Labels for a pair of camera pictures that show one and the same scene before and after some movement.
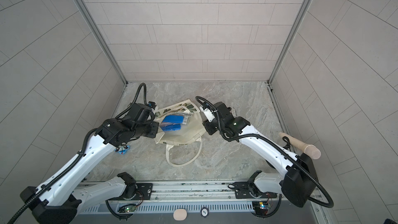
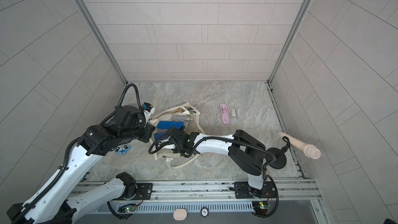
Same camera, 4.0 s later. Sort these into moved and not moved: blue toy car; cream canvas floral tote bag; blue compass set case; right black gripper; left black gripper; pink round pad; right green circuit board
Moved: blue compass set case; cream canvas floral tote bag; right black gripper
Not moved: blue toy car; left black gripper; pink round pad; right green circuit board
